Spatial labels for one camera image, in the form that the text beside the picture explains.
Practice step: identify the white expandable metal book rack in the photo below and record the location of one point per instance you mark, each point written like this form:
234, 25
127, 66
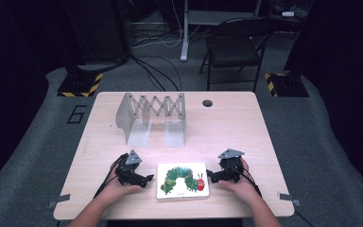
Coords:
129, 119

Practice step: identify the black table grommet hole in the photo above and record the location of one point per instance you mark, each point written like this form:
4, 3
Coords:
207, 103

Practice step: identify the black folding chair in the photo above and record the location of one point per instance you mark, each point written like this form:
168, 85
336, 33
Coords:
233, 50

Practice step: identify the black striped stand base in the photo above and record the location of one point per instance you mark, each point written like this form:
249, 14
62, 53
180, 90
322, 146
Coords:
78, 85
288, 85

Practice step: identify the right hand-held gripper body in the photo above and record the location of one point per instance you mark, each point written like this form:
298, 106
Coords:
231, 171

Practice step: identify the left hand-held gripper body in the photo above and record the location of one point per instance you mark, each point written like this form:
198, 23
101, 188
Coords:
129, 175

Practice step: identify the black stand column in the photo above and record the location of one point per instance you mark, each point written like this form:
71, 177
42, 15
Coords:
97, 34

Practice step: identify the person's left hand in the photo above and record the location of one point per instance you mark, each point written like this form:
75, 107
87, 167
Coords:
119, 190

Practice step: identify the grey table edge clamp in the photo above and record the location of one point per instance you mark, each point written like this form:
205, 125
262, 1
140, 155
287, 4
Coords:
60, 199
288, 198

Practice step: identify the grey desk with white leg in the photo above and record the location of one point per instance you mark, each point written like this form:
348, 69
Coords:
185, 38

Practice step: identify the small white device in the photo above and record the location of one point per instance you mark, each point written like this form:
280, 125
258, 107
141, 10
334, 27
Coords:
288, 13

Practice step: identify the person's right hand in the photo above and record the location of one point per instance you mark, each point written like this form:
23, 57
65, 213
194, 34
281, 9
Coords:
244, 187

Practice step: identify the white caterpillar picture book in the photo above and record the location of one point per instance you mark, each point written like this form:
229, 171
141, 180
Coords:
182, 181

